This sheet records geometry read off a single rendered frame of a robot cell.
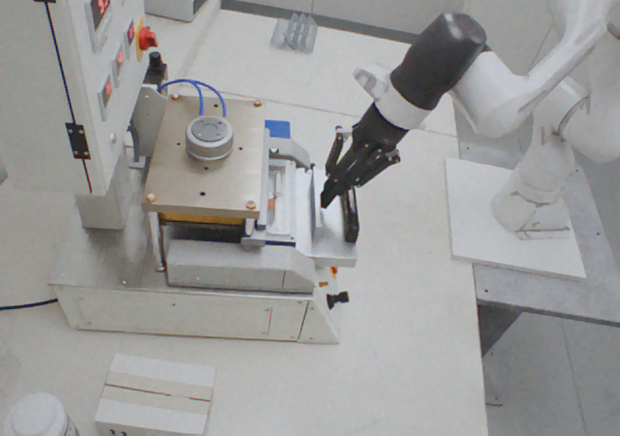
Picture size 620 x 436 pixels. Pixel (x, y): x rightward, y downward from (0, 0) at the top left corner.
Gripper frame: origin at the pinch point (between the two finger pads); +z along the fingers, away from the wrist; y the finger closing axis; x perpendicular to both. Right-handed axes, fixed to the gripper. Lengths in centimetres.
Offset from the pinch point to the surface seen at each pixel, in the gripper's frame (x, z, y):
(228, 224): -10.2, 5.3, -17.1
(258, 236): -13.4, 2.3, -12.8
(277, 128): 49, 29, 1
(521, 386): 6, 66, 119
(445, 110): 66, 11, 51
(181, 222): -10.4, 8.0, -24.3
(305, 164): 11.7, 6.0, -2.0
